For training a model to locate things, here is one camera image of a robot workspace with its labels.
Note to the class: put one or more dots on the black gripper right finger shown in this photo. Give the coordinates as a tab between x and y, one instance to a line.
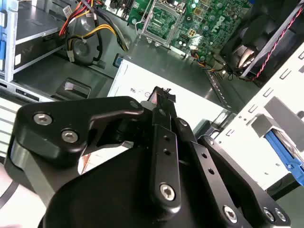
218	185

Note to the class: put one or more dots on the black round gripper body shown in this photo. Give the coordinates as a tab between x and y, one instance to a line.
107	194

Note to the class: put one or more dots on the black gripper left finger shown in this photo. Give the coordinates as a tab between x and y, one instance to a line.
107	109

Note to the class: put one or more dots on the hard disk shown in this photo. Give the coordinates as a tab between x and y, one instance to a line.
285	152

